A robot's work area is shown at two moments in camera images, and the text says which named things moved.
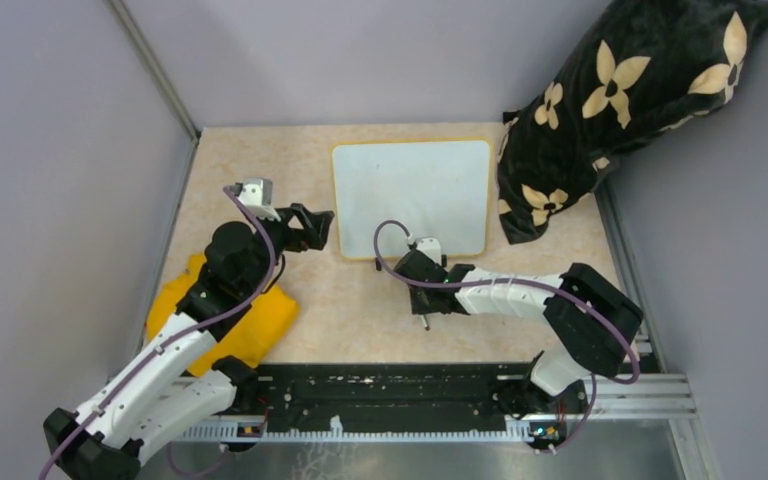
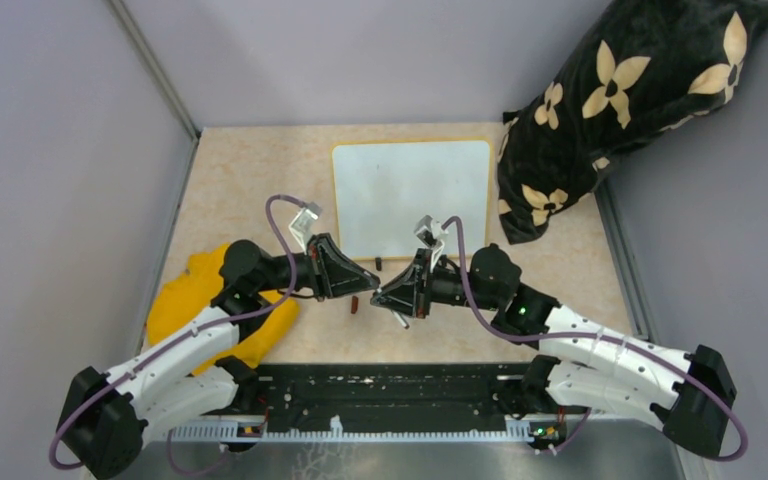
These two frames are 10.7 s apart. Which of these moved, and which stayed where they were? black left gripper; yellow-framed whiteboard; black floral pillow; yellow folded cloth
Moved: black left gripper
Stayed: black floral pillow; yellow folded cloth; yellow-framed whiteboard
